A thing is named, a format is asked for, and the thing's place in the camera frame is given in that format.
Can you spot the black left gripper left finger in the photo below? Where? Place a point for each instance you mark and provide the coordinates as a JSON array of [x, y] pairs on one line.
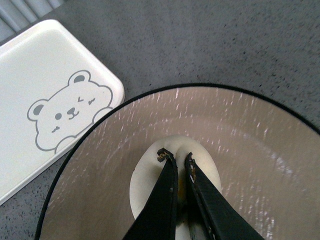
[[157, 220]]

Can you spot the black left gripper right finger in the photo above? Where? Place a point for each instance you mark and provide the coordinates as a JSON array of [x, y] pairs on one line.
[[210, 216]]

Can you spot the grey pleated curtain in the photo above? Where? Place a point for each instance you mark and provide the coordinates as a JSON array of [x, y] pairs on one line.
[[17, 15]]

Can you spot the tan plate with black rim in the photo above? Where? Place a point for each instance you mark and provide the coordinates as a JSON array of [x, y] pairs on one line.
[[267, 157]]

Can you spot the white steamed bun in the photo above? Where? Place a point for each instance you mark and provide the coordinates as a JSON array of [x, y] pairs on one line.
[[148, 169]]

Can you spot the cream bear print tray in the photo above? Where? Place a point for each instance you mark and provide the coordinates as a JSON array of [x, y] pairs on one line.
[[52, 90]]

